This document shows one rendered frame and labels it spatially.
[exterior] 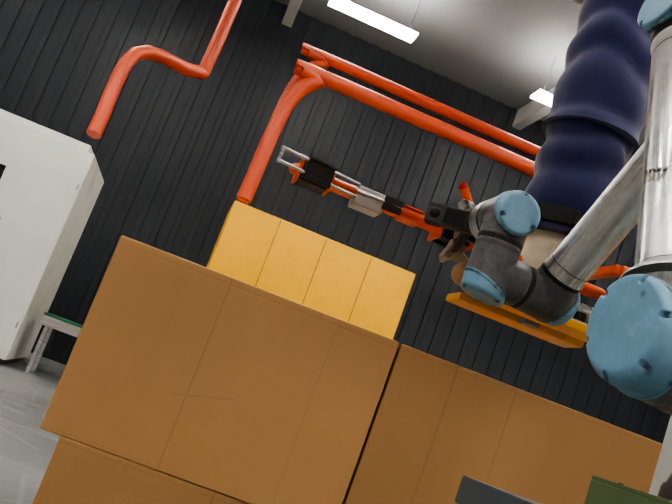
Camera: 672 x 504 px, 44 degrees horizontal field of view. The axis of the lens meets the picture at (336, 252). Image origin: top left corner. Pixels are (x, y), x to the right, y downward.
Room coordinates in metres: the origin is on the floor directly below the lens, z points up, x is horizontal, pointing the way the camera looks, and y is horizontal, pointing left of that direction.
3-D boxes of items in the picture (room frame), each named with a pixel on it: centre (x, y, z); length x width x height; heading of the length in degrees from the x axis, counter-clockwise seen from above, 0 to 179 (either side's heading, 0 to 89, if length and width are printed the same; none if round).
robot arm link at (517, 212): (1.60, -0.29, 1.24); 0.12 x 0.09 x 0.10; 9
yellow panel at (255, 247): (9.60, 0.22, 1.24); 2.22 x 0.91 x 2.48; 99
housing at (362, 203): (1.87, -0.03, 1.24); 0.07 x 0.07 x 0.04; 9
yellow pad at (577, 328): (1.85, -0.50, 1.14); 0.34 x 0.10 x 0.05; 99
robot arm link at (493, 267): (1.60, -0.30, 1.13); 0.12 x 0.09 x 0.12; 109
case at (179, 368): (1.88, 0.13, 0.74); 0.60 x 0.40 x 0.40; 95
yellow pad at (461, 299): (2.04, -0.47, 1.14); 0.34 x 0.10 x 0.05; 99
